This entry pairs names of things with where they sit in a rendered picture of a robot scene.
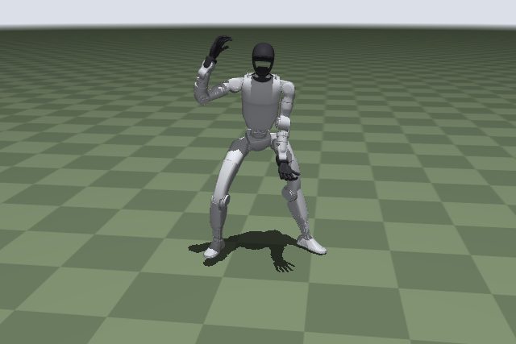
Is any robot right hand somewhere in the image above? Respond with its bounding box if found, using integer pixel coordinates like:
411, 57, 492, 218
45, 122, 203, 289
203, 35, 232, 68

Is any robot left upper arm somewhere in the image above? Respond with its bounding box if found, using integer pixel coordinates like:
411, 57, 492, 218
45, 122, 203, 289
275, 80, 296, 131

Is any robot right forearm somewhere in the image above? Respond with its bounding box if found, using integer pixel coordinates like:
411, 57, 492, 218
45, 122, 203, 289
193, 60, 215, 92

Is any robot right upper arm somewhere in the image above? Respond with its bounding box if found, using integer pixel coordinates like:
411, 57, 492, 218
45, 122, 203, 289
194, 77, 244, 105

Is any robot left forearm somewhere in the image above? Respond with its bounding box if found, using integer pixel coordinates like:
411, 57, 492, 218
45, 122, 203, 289
275, 124, 290, 160

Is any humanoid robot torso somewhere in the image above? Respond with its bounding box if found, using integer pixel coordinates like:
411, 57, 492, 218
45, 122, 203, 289
241, 73, 281, 151

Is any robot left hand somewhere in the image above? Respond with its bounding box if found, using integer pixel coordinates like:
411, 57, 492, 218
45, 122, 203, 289
276, 155, 300, 181

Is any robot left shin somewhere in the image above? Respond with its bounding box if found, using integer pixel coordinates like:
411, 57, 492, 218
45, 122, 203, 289
287, 189, 313, 241

